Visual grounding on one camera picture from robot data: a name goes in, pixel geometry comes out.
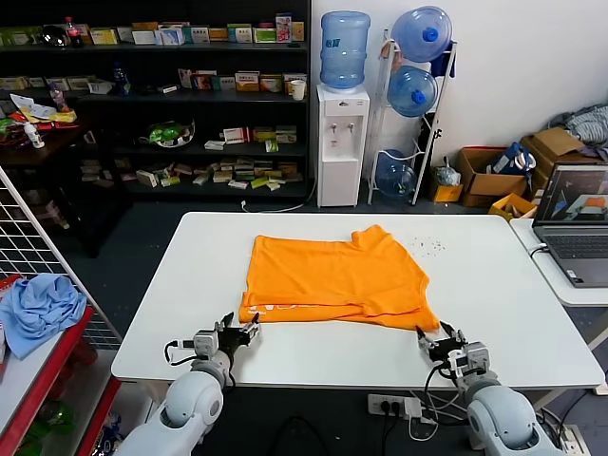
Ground cola bottle red cap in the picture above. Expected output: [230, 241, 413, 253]
[64, 16, 86, 48]

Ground white yellow red box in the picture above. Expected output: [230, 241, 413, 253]
[235, 70, 261, 93]

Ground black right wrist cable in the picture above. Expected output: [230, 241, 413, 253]
[424, 360, 469, 395]

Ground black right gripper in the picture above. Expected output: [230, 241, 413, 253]
[415, 320, 467, 366]

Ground tall pink patterned box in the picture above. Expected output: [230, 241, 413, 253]
[275, 13, 294, 45]

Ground wide green medicine box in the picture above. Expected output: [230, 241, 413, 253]
[0, 26, 42, 48]

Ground white wire grid panel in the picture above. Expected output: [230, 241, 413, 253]
[0, 165, 123, 352]

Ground green plastic bottle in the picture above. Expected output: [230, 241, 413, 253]
[37, 398, 77, 436]

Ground red metal shelf rack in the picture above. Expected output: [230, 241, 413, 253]
[0, 273, 123, 456]

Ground orange t-shirt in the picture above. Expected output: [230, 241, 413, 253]
[238, 223, 441, 333]

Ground white cable with plug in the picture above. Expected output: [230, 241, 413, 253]
[239, 178, 318, 214]

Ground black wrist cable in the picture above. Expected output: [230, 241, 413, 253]
[424, 360, 469, 395]
[163, 339, 196, 367]

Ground grey open laptop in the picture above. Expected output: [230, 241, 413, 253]
[531, 163, 608, 289]

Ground large white table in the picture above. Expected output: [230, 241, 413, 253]
[110, 211, 607, 427]

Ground small white side table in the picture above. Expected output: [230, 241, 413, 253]
[508, 217, 608, 308]

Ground labelled blue water jug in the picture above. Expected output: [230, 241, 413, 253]
[318, 11, 371, 92]

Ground open brown cardboard box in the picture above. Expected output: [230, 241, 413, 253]
[455, 145, 528, 209]

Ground dark blue hanging cloth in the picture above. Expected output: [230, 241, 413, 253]
[430, 45, 458, 80]

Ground shiny black bowl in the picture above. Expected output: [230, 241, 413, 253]
[40, 24, 69, 48]

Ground yellow green medicine box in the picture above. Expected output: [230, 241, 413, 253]
[89, 28, 119, 47]

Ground white water dispenser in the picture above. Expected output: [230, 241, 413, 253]
[315, 84, 371, 209]

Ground large stacked cardboard box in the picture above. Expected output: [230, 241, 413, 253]
[520, 126, 604, 191]

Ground white metal jug rack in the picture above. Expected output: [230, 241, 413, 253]
[366, 28, 458, 206]

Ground white floor socket strip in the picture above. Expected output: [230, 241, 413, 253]
[562, 424, 590, 456]

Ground clear plastic bag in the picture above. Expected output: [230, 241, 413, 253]
[434, 156, 462, 187]

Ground patterned bowl with greens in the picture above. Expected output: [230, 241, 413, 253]
[138, 118, 197, 149]

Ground white power strip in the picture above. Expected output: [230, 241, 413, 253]
[368, 393, 423, 420]

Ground blue shopping bag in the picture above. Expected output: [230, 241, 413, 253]
[486, 141, 538, 180]

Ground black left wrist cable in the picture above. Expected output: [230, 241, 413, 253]
[163, 339, 196, 367]

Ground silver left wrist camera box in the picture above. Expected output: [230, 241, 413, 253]
[192, 330, 219, 357]

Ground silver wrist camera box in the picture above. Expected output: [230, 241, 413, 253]
[451, 342, 490, 384]
[192, 330, 219, 357]

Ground white orange medicine box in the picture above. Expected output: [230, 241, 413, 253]
[283, 72, 309, 96]

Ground crumpled light blue cloth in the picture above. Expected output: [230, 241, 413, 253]
[0, 273, 88, 360]

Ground grey blue clothes pile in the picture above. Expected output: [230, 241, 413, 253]
[550, 103, 608, 161]

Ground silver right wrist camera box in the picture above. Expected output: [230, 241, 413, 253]
[451, 342, 490, 384]

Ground small yellow plastic bin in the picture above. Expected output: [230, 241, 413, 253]
[434, 183, 465, 204]

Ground yellow bin with parts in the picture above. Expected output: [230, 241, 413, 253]
[487, 192, 539, 222]

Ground blue drink bottle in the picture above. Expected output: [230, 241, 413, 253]
[112, 61, 132, 96]

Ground dark wooden table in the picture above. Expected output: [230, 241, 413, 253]
[0, 121, 134, 257]

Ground black shelving unit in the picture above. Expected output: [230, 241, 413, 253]
[0, 0, 313, 200]

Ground black looped floor cable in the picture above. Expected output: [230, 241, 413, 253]
[273, 415, 329, 456]

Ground blue white snack packets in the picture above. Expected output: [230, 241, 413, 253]
[96, 411, 128, 450]

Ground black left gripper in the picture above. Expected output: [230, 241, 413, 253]
[217, 312, 262, 360]

